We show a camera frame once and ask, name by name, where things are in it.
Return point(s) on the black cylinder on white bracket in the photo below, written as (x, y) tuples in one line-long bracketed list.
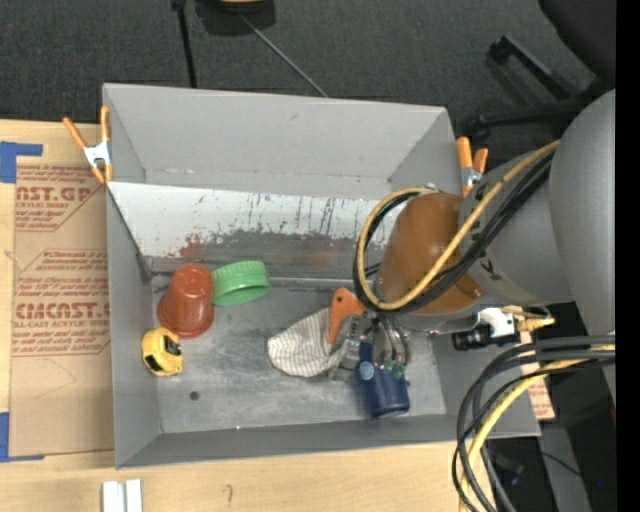
[(492, 322)]

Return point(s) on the green plastic lid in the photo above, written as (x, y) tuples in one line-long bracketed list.
[(241, 284)]

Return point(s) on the dark blue cup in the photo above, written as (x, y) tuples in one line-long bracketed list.
[(386, 397)]

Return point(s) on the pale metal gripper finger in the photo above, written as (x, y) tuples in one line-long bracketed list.
[(348, 336), (344, 369)]

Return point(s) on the yellow tape measure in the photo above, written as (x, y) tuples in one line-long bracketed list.
[(159, 352)]

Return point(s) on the orange flat plastic piece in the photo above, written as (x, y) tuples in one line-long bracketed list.
[(340, 307)]

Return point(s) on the brown cardboard board red print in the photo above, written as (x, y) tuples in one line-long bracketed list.
[(60, 390)]

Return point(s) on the grey metal bin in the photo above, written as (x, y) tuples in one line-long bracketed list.
[(260, 390)]

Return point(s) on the white striped cloth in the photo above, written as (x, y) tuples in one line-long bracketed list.
[(300, 347)]

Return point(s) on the translucent orange plastic cup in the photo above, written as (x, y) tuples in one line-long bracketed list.
[(186, 305)]

